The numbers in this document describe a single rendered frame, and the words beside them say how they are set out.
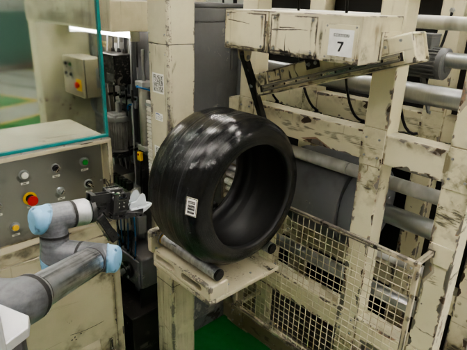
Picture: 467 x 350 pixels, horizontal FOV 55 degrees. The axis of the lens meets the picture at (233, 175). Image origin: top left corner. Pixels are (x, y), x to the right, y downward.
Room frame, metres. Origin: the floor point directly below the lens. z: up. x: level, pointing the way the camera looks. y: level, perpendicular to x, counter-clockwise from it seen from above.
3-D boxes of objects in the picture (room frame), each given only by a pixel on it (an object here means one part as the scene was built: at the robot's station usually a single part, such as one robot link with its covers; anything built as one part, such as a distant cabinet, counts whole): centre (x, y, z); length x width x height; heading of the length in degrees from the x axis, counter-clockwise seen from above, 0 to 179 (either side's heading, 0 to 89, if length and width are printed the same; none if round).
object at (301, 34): (1.69, -0.24, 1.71); 0.61 x 0.25 x 0.15; 44
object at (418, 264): (1.64, -0.34, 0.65); 0.90 x 0.02 x 0.70; 44
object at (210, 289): (1.48, 0.16, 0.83); 0.36 x 0.09 x 0.06; 44
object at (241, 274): (1.57, 0.06, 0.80); 0.37 x 0.36 x 0.02; 134
